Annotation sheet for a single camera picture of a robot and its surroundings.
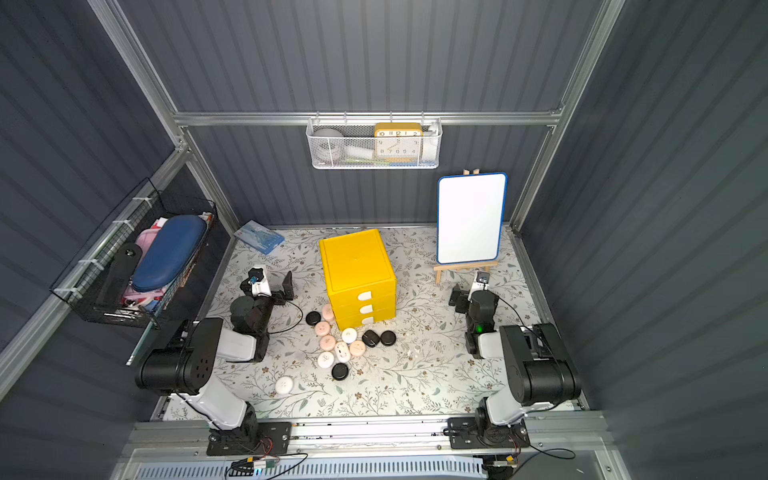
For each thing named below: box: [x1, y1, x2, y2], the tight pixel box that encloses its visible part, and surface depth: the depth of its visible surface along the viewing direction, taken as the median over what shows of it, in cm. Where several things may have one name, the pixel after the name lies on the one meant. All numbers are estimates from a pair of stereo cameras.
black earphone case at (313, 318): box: [305, 311, 321, 326], surface depth 96 cm
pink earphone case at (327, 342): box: [319, 334, 336, 351], surface depth 91 cm
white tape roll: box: [313, 128, 346, 162], surface depth 89 cm
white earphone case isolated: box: [275, 376, 294, 394], surface depth 82 cm
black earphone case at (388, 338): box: [380, 330, 397, 347], surface depth 91 cm
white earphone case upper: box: [341, 327, 357, 343], surface depth 92 cm
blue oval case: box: [131, 215, 207, 292], surface depth 69 cm
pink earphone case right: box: [350, 340, 366, 356], surface depth 88 cm
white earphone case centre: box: [334, 341, 351, 363], surface depth 88 cm
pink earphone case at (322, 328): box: [314, 321, 331, 337], surface depth 93 cm
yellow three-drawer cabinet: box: [320, 229, 397, 331], surface depth 83 cm
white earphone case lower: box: [317, 351, 334, 369], surface depth 86 cm
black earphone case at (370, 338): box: [362, 329, 381, 348], surface depth 91 cm
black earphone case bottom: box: [331, 362, 349, 381], surface depth 85 cm
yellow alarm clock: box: [373, 122, 424, 163], surface depth 91 cm
